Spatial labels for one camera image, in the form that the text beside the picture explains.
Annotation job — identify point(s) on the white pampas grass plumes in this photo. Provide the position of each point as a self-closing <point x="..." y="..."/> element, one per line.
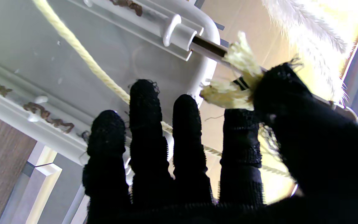
<point x="309" y="34"/>

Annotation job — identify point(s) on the small beige toy suitcase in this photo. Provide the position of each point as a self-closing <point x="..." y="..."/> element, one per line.
<point x="104" y="46"/>

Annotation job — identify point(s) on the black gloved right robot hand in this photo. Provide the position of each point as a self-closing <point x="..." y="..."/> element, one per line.
<point x="322" y="161"/>

